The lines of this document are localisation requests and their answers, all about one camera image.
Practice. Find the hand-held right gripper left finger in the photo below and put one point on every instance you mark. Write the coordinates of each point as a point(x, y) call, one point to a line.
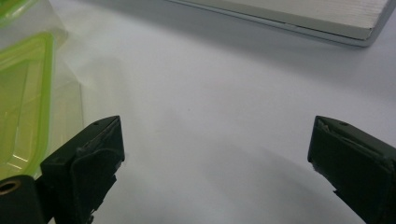
point(93, 168)

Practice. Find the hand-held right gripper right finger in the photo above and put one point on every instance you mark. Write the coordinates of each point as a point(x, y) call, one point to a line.
point(355, 168)

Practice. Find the rectangular green lid clear container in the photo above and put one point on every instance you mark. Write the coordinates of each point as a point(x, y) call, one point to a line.
point(28, 102)

